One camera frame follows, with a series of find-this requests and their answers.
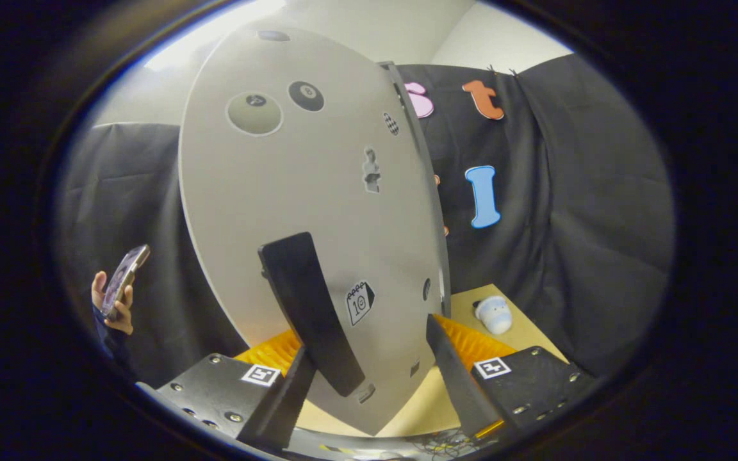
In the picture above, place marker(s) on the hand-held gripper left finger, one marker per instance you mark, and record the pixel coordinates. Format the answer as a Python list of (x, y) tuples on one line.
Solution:
[(286, 403)]

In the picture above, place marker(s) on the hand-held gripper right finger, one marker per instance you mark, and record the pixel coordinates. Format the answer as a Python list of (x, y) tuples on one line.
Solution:
[(459, 384)]

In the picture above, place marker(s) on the smartphone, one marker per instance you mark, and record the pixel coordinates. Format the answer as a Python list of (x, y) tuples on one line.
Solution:
[(127, 272)]

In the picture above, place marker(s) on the small white rounded toy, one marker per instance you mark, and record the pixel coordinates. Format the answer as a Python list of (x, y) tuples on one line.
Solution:
[(496, 317)]

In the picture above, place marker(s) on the grey cabinet body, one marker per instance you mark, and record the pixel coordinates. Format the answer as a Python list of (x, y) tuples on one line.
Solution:
[(444, 275)]

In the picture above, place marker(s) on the black backdrop cloth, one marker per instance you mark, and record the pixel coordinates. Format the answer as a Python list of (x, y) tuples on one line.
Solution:
[(587, 224)]

